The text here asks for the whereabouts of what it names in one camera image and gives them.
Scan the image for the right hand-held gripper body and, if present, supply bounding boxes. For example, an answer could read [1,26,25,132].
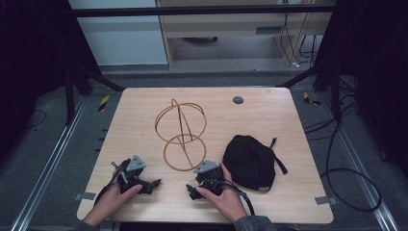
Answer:
[192,159,226,196]

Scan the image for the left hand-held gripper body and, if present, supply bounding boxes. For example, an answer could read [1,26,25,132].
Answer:
[111,154,147,194]

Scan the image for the black cap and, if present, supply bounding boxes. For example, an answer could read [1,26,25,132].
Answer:
[221,134,289,193]

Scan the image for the gold wire hat stand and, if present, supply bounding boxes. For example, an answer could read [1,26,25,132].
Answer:
[154,98,208,172]

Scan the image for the person's right hand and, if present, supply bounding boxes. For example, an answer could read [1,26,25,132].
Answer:
[195,163,249,223]

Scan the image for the person's left hand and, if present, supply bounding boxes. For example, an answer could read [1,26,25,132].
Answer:
[83,183,143,227]

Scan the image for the yellow black tape strip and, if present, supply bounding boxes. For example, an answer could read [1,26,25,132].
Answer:
[97,94,111,113]
[302,91,321,107]

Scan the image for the black metal stand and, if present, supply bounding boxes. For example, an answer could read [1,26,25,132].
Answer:
[63,62,125,127]
[276,61,343,123]

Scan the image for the white cabinet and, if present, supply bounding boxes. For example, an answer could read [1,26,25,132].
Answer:
[67,0,169,66]

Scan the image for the black curtain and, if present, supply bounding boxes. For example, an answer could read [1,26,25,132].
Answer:
[316,0,408,177]
[0,0,103,162]

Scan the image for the light wooden desk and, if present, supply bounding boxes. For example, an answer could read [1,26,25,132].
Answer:
[156,0,335,70]

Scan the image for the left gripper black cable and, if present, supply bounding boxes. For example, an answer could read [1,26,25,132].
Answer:
[93,168,122,207]

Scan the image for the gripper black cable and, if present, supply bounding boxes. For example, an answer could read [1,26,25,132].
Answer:
[205,178,256,217]
[93,168,122,207]

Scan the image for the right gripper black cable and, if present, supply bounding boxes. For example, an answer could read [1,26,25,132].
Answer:
[205,178,256,217]

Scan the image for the grey metal table bracket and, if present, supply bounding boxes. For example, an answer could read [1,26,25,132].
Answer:
[314,195,339,206]
[74,192,97,202]

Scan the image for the aluminium floor rail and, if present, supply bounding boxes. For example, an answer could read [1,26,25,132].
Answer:
[9,95,89,231]
[317,90,400,231]

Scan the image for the long black floor cable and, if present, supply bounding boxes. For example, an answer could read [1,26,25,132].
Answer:
[302,95,383,214]

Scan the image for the black cables under desk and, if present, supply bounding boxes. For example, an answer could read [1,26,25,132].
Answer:
[279,12,319,69]

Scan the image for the black horizontal frame bar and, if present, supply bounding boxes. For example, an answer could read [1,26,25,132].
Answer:
[70,4,336,18]

